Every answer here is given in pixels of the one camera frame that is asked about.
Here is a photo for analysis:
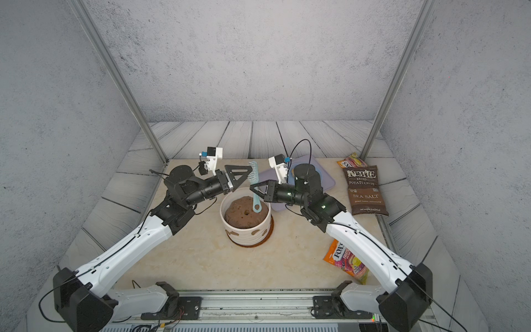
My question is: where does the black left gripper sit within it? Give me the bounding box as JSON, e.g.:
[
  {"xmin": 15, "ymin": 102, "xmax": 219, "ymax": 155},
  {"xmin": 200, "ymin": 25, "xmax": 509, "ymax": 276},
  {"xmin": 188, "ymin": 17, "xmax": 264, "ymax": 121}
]
[{"xmin": 181, "ymin": 167, "xmax": 249, "ymax": 210}]

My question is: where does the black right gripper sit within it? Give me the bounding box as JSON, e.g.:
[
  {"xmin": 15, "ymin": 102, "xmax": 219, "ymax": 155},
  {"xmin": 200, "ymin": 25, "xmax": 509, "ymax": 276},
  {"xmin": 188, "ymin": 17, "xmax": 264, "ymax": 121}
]
[{"xmin": 250, "ymin": 180, "xmax": 311, "ymax": 210}]

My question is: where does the white ceramic pot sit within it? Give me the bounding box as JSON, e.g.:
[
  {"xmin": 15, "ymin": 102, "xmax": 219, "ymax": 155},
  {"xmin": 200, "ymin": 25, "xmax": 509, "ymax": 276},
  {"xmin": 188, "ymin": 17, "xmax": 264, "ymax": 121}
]
[{"xmin": 220, "ymin": 188, "xmax": 274, "ymax": 248}]

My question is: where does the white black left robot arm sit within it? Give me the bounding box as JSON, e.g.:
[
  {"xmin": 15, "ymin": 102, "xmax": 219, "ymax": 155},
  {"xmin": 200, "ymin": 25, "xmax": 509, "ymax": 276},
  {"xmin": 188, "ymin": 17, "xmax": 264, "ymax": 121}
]
[{"xmin": 51, "ymin": 165, "xmax": 257, "ymax": 331}]

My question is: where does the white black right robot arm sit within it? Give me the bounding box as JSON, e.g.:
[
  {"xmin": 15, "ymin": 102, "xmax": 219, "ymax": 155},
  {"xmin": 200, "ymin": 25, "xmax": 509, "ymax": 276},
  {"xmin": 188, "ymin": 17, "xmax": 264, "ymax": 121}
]
[{"xmin": 250, "ymin": 164, "xmax": 433, "ymax": 331}]

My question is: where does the brown mud in pot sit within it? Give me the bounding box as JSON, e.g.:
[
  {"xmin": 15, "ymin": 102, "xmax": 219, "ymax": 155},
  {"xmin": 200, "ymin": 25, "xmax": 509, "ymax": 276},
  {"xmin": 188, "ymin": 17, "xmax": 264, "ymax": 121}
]
[{"xmin": 224, "ymin": 196, "xmax": 269, "ymax": 229}]

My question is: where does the lavender placemat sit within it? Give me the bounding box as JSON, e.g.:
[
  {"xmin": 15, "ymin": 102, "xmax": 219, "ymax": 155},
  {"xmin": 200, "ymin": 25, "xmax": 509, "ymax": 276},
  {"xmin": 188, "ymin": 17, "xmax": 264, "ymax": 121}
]
[{"xmin": 259, "ymin": 155, "xmax": 335, "ymax": 212}]

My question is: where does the orange pink candy bag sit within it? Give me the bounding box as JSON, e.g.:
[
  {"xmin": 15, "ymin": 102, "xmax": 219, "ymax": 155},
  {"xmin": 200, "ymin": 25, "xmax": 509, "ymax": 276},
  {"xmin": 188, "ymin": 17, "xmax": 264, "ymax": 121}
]
[{"xmin": 323, "ymin": 239, "xmax": 369, "ymax": 285}]

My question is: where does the small snack packet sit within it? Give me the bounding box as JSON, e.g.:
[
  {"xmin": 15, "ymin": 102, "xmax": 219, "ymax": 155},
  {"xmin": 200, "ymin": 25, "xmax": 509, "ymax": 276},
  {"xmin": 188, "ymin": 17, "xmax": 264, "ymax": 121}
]
[{"xmin": 337, "ymin": 153, "xmax": 367, "ymax": 169}]

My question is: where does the brown Kettle chips bag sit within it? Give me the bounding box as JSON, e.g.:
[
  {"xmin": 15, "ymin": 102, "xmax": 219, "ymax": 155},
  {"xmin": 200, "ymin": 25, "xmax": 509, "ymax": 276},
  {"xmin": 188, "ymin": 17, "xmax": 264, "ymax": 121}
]
[{"xmin": 343, "ymin": 166, "xmax": 389, "ymax": 216}]

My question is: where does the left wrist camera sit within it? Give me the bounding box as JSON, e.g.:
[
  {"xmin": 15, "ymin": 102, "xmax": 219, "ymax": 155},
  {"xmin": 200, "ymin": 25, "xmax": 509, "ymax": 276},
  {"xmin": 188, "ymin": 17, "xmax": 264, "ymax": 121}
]
[{"xmin": 199, "ymin": 147, "xmax": 223, "ymax": 175}]

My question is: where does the aluminium mounting rail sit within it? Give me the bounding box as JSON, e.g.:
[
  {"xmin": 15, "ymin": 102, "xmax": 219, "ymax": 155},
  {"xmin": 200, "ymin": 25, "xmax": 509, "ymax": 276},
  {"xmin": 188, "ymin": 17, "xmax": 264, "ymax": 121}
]
[{"xmin": 74, "ymin": 290, "xmax": 441, "ymax": 332}]

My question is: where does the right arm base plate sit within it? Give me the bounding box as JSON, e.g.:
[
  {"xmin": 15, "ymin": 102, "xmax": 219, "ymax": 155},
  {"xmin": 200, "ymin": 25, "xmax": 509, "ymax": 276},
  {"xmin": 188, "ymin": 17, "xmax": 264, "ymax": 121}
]
[{"xmin": 311, "ymin": 295, "xmax": 373, "ymax": 320}]

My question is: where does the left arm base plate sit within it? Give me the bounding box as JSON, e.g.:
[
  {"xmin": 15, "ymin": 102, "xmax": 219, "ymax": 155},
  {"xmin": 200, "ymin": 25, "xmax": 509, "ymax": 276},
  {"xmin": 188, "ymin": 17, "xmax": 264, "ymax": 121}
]
[{"xmin": 140, "ymin": 296, "xmax": 203, "ymax": 321}]

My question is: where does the right aluminium frame post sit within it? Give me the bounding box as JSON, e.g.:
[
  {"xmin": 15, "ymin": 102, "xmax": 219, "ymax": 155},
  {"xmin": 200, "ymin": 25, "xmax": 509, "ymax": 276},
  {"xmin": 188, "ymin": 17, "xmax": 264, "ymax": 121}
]
[{"xmin": 361, "ymin": 0, "xmax": 436, "ymax": 159}]

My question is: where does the aluminium frame post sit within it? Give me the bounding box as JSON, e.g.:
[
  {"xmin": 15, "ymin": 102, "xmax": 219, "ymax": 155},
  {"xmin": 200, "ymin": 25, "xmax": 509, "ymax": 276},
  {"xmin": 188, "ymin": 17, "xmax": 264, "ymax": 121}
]
[
  {"xmin": 68, "ymin": 0, "xmax": 169, "ymax": 165},
  {"xmin": 361, "ymin": 0, "xmax": 436, "ymax": 159}
]

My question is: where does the left aluminium frame post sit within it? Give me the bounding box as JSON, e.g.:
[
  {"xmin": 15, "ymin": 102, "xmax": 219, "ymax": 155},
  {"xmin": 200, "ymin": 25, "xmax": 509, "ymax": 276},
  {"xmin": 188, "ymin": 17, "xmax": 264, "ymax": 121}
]
[{"xmin": 68, "ymin": 0, "xmax": 169, "ymax": 165}]

